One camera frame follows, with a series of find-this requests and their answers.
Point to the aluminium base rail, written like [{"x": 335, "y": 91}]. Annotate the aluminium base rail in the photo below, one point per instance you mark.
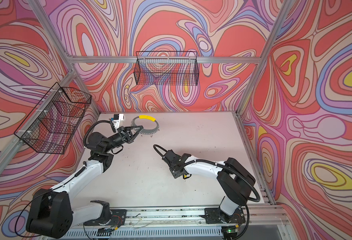
[{"x": 266, "y": 223}]

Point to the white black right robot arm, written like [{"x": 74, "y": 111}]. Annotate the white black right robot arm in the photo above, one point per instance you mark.
[{"x": 237, "y": 183}]

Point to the black wire basket wall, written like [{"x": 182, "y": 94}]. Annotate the black wire basket wall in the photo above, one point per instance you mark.
[
  {"x": 169, "y": 68},
  {"x": 56, "y": 124}
]

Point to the black wire basket back wall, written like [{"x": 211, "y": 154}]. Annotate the black wire basket back wall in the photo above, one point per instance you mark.
[{"x": 169, "y": 68}]

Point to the grey keyring with yellow grip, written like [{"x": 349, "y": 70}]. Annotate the grey keyring with yellow grip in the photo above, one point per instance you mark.
[{"x": 149, "y": 124}]

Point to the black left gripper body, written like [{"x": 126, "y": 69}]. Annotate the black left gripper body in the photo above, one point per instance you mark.
[{"x": 122, "y": 136}]

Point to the key with yellow tag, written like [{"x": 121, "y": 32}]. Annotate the key with yellow tag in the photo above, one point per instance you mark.
[{"x": 186, "y": 176}]

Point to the black wire basket left wall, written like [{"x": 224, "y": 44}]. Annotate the black wire basket left wall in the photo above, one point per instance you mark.
[{"x": 56, "y": 124}]

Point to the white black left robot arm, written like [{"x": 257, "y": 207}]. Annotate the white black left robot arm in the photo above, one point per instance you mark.
[{"x": 51, "y": 213}]

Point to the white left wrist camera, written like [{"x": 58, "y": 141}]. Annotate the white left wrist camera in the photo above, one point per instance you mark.
[{"x": 117, "y": 120}]

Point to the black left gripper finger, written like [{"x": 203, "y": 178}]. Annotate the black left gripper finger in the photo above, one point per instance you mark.
[
  {"x": 134, "y": 128},
  {"x": 135, "y": 135}
]

